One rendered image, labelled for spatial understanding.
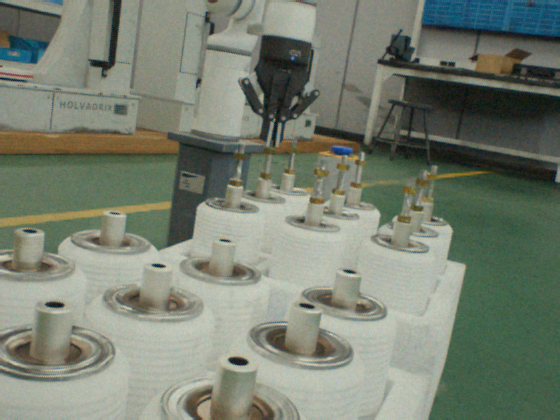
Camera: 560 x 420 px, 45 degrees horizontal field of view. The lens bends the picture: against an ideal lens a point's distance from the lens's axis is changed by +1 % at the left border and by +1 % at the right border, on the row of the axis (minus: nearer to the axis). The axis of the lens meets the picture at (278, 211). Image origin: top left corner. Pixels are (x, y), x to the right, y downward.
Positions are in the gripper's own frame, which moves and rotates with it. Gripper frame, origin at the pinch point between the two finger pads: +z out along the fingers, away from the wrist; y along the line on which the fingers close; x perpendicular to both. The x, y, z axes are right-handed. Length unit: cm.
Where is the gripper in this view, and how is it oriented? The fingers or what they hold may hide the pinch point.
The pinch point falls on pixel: (272, 133)
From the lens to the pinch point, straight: 104.3
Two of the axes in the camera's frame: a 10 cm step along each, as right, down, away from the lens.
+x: -3.2, -2.3, 9.2
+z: -1.6, 9.7, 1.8
